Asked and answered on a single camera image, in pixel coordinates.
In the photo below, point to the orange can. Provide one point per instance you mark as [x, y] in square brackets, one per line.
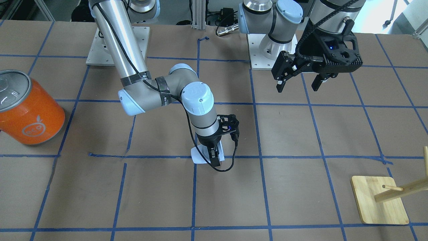
[28, 113]

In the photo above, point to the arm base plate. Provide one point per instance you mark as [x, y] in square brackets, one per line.
[99, 54]
[263, 51]

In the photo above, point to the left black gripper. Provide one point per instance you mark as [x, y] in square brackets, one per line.
[315, 47]

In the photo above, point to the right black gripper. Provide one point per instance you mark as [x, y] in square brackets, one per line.
[205, 139]

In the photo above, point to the metal cable connector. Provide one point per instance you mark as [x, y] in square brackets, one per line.
[227, 30]

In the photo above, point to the aluminium frame post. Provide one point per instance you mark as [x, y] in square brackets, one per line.
[198, 14]

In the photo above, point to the light blue cup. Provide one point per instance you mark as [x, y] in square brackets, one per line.
[197, 157]

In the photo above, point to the black power adapter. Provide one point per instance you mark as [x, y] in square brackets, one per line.
[226, 17]

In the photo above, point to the wooden cup rack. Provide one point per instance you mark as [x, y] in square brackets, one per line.
[379, 199]

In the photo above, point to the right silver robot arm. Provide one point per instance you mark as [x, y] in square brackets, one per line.
[143, 92]

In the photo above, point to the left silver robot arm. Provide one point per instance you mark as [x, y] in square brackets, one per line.
[280, 19]

